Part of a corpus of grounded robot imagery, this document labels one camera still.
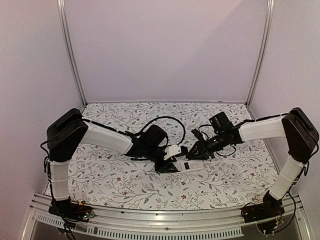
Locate white red remote control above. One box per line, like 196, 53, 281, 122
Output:
173, 161, 204, 173

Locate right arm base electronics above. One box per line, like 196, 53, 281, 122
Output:
241, 190, 285, 235

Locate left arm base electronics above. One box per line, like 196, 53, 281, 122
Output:
48, 198, 95, 228

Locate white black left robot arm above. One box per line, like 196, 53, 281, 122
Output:
41, 108, 182, 217

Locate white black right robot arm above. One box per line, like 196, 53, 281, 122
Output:
186, 107, 320, 218

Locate floral patterned table mat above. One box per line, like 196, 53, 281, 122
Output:
68, 102, 278, 211

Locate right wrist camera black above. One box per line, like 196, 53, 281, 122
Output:
191, 128, 208, 141

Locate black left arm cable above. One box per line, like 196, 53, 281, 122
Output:
139, 115, 187, 146

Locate aluminium front rail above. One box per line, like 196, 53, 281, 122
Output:
21, 193, 313, 240

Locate aluminium right frame post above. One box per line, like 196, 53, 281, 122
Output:
245, 0, 275, 107

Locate aluminium frame post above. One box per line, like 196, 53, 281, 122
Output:
56, 0, 88, 107
245, 0, 275, 107

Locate aluminium left frame post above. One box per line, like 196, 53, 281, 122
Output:
56, 0, 88, 107

